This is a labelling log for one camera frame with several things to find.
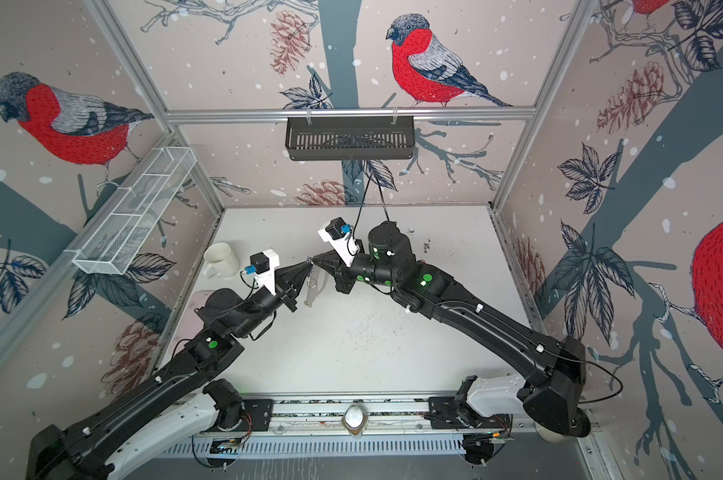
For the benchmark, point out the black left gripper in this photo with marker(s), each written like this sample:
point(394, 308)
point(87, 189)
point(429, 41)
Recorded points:
point(285, 283)

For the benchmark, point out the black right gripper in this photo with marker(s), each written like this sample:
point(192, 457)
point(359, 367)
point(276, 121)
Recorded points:
point(344, 274)

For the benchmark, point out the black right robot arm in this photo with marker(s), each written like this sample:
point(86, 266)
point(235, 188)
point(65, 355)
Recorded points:
point(554, 371)

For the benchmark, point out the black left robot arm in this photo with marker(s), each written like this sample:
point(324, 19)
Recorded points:
point(100, 447)

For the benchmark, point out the white ceramic mug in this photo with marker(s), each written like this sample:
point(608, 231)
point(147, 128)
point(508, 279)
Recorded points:
point(220, 261)

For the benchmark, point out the pink rectangular tray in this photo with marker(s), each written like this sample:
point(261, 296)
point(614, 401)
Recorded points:
point(189, 325)

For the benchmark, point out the small white dome object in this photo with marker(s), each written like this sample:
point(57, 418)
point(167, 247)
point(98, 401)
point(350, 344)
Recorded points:
point(355, 419)

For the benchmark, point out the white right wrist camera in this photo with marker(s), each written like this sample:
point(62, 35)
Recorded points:
point(340, 235)

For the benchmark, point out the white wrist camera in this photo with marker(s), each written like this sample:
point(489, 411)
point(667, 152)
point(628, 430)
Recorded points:
point(340, 235)
point(262, 267)

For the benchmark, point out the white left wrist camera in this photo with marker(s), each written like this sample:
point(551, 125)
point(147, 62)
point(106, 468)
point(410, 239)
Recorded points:
point(262, 267)

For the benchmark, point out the black slotted wall basket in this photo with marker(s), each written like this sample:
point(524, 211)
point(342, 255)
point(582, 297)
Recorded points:
point(350, 138)

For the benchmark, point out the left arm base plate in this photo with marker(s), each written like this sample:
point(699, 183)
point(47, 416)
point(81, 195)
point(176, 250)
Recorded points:
point(249, 415)

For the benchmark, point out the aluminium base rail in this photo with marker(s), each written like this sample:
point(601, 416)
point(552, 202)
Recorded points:
point(295, 415)

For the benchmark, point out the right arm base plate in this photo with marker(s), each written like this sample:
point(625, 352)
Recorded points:
point(445, 413)

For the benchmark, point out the white wire mesh basket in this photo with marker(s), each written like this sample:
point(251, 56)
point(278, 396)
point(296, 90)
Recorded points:
point(120, 237)

